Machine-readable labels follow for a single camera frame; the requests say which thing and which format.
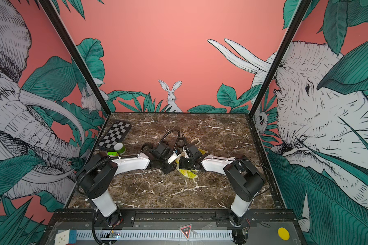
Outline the yellow green patterned towel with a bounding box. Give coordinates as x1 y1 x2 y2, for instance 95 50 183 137
175 148 208 179

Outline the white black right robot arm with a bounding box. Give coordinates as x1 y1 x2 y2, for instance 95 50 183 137
180 144 265 218

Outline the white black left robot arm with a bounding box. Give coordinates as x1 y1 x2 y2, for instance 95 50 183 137
75 142 178 218

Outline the green white cylinder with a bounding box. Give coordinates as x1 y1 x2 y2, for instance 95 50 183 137
113 143 126 155

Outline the black white checkerboard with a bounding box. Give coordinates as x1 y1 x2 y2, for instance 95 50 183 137
97 120 132 151

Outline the colourful rubik's cube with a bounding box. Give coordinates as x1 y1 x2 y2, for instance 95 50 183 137
107 152 119 156

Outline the red triangle warning sticker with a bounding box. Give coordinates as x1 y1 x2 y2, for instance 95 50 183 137
179 224 192 240

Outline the yellow round button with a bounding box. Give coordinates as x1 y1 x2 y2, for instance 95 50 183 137
278 227 290 241

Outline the white power socket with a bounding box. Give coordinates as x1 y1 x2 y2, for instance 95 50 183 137
54 230 77 245

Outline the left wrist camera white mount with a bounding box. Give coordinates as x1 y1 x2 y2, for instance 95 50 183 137
166 152 178 164

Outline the black corrugated left cable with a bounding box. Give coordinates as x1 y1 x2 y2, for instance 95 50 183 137
158 129 181 148

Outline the white slotted cable duct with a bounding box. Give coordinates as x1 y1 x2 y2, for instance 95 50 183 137
76 229 234 241

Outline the black front mounting rail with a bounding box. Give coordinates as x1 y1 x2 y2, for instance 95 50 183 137
48 208 298 228

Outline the black left frame post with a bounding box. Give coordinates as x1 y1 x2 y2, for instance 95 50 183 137
38 0 111 117

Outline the black frame post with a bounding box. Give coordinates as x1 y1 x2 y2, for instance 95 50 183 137
38 0 111 117
249 0 311 117

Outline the black right frame post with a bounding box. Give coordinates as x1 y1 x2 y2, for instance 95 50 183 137
249 0 311 117

